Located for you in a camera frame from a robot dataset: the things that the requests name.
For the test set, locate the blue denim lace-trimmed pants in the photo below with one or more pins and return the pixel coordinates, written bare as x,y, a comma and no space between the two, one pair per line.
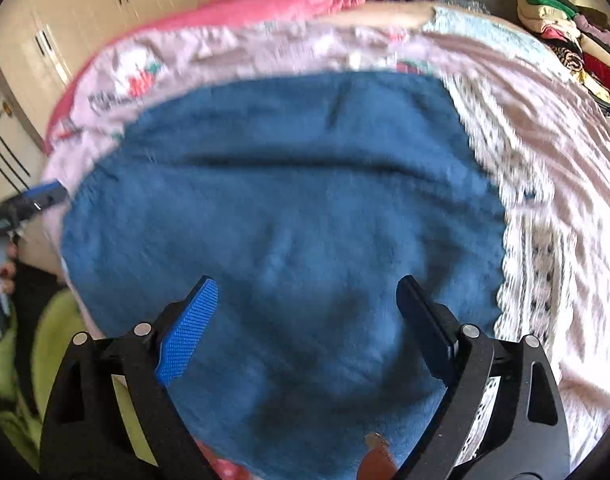
306,199

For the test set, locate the light blue crochet cloth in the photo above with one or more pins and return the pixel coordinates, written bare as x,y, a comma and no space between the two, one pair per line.
507,39

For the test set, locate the stack of folded clothes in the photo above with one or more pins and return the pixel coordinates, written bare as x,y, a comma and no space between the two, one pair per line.
580,39

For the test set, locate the green blanket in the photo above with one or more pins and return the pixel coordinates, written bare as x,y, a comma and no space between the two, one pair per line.
31,352

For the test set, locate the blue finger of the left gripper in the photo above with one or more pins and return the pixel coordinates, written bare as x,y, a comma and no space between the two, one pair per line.
47,195

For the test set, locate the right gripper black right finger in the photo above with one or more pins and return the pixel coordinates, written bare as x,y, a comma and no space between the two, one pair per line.
434,327

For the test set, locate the pink strawberry print bedsheet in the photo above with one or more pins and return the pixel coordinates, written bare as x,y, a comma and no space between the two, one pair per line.
538,135

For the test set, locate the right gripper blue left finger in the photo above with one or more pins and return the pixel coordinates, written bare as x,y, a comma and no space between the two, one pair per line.
180,327

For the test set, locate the pink blanket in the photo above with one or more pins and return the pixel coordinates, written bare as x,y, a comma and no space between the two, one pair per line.
242,12

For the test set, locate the cream wardrobe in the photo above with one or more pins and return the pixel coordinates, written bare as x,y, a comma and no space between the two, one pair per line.
43,44

